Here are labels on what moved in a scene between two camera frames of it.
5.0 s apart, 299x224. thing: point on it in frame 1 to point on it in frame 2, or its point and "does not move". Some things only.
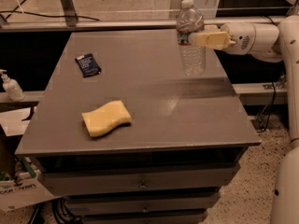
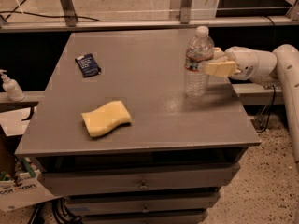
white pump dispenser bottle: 11,87 does not move
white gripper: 240,38 to 243,63
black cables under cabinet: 61,211 does not move
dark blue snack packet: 88,64 does not move
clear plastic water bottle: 192,60 to 197,82
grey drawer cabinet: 126,138 does not move
